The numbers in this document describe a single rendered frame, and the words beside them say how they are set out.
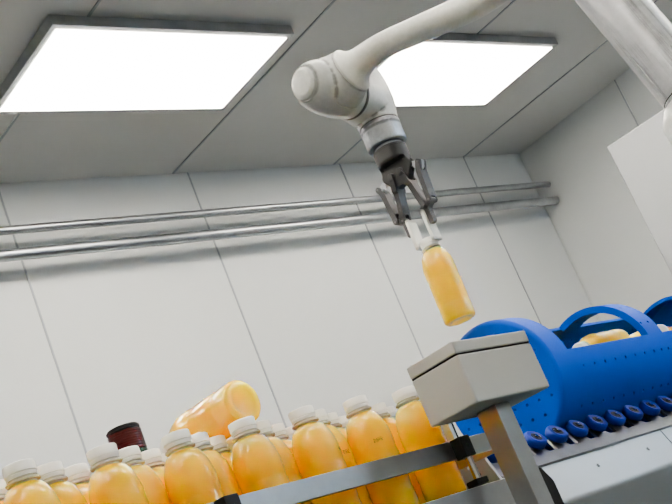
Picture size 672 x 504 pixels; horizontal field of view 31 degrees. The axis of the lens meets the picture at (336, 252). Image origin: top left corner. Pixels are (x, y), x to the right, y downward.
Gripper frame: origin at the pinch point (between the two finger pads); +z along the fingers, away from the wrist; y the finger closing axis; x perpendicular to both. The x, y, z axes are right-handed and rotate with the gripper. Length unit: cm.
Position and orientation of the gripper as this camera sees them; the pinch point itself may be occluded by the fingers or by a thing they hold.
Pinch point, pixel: (423, 230)
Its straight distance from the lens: 253.7
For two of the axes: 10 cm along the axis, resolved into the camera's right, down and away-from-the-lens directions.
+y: -6.7, 4.8, 5.6
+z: 3.4, 8.8, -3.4
